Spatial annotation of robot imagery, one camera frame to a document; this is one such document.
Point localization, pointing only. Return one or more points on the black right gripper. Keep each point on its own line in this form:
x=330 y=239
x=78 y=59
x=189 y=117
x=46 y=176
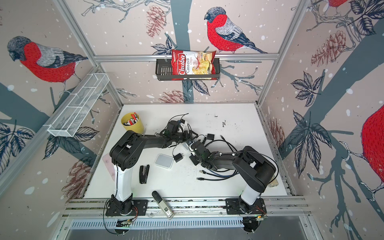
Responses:
x=192 y=159

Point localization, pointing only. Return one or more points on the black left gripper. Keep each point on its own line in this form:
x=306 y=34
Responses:
x=186 y=138

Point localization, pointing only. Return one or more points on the white network switch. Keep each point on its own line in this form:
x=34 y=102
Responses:
x=164 y=161
x=186 y=146

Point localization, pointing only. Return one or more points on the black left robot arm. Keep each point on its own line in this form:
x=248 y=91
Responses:
x=126 y=153

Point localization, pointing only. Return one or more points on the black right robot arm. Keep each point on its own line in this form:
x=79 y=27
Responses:
x=255 y=169

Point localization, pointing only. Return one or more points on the yellow cup with pens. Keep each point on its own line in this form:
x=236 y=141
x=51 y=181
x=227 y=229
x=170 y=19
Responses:
x=133 y=122

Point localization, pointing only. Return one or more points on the black stapler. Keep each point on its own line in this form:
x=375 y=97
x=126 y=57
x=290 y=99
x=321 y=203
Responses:
x=143 y=174

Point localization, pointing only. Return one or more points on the black grey remote device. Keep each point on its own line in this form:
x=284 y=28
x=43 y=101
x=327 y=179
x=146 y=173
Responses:
x=163 y=205

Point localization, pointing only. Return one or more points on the red cassava chips bag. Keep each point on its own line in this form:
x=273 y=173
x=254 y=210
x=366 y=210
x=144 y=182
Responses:
x=202 y=62

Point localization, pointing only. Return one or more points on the glass spice jar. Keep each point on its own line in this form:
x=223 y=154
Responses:
x=273 y=183

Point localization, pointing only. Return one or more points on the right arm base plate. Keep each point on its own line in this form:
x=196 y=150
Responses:
x=237 y=206

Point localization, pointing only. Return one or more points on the black wall basket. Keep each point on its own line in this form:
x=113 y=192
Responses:
x=165 y=71

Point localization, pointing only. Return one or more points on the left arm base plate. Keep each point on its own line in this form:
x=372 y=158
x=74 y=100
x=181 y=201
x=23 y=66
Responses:
x=129 y=207

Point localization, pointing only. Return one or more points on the white wire mesh shelf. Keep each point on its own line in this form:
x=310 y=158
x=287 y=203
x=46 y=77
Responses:
x=71 y=117

